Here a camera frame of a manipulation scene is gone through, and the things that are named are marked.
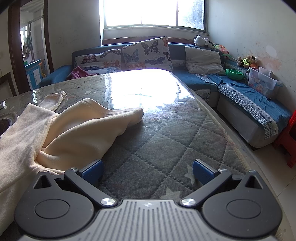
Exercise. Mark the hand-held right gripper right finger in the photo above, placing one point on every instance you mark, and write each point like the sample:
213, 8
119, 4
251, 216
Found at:
203, 172

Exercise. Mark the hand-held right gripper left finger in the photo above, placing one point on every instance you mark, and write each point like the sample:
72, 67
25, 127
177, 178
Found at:
92, 171

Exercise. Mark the cream fleece garment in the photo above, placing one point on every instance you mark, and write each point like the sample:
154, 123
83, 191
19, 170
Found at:
69, 129

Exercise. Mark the hanging clothes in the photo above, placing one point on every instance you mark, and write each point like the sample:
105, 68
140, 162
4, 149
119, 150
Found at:
28, 45

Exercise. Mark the red plastic stool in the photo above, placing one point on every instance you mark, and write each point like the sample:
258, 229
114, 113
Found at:
288, 139

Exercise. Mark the blue corner sofa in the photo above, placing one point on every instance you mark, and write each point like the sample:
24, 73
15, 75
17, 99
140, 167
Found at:
198, 80

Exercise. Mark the blue sofa throw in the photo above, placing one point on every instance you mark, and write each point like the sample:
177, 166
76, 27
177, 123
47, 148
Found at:
266, 102

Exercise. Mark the pink cloth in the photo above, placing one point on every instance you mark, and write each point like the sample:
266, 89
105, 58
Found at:
78, 73

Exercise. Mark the green bowl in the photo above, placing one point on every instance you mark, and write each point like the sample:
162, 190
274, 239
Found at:
234, 74

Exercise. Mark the clear plastic storage box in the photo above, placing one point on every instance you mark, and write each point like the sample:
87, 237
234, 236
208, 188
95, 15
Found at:
261, 84

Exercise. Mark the butterfly print cushion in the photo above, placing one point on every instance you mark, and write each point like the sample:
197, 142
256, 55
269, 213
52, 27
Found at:
148, 53
99, 61

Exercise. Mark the grey cushion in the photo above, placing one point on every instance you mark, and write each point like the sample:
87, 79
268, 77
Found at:
202, 60

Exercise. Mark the blue white box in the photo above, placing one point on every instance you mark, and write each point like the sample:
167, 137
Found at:
33, 74

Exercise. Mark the orange green toy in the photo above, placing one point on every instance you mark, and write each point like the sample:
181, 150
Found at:
246, 61

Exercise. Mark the pink plush toy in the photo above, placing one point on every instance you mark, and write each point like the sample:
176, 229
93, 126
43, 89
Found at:
222, 49

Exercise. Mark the dark wooden chair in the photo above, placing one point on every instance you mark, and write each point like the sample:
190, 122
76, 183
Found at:
5, 80

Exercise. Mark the panda plush toy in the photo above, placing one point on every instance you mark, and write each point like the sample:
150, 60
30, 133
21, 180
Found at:
200, 41

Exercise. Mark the window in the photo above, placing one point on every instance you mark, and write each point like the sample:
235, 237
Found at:
138, 11

